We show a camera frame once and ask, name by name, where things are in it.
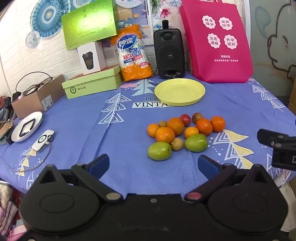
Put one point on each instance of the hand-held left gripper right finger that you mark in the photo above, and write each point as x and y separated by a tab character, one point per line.
208	166

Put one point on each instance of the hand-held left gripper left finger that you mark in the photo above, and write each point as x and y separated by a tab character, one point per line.
99	165

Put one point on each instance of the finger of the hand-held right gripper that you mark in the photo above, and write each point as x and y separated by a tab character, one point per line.
268	136

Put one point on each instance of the kiwi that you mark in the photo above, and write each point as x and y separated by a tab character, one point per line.
162	123
177	144

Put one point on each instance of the small yellowish orange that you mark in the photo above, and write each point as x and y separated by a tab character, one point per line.
191	132

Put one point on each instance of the dark orange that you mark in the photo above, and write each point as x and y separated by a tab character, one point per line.
204	127

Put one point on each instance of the orange with stem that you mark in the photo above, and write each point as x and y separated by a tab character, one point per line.
217	124

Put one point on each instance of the large green mango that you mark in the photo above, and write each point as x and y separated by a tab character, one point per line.
159	151

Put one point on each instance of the red apple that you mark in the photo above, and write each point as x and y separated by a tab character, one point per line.
185	120

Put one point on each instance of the yellow plate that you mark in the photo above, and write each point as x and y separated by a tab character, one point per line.
179	92

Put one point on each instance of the blue printed tablecloth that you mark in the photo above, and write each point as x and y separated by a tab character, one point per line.
92	111

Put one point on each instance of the white small device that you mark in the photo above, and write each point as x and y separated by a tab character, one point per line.
42	140

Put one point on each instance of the pale green shoe box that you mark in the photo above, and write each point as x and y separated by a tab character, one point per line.
92	84

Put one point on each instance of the brown cardboard box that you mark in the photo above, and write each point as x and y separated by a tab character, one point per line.
41	99

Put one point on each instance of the white round tray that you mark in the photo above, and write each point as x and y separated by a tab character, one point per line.
17	134

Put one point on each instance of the patterned cloth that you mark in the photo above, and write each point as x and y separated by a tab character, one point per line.
9	208

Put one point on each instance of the dark clutter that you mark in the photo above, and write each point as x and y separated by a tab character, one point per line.
5	129

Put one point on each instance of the white cup box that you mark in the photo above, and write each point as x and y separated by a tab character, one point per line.
91	58

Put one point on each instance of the pink tote bag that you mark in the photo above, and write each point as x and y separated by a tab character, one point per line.
215	41

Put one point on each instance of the orange paper cup pack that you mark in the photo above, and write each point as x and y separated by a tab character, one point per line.
135	60

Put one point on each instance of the black speaker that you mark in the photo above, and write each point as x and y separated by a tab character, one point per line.
168	53

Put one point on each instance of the shiny green gift box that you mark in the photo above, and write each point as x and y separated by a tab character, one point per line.
89	23

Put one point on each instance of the small blue paper fan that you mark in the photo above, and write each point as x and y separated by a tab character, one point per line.
32	39

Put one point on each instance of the large blue paper fan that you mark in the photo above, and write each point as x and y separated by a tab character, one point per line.
46	16

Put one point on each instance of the black square frame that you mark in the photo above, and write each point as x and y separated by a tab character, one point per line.
27	127

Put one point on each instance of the pastel wall poster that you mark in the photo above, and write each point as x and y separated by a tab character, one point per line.
131	14

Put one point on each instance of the floral wall poster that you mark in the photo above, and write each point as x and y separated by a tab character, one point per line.
166	11

